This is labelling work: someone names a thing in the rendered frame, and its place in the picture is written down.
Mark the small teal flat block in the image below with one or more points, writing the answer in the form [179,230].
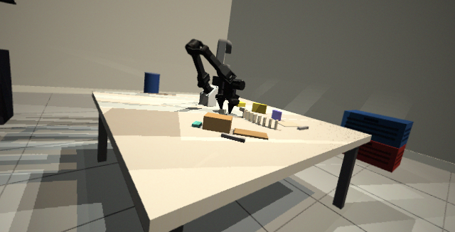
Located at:
[197,124]

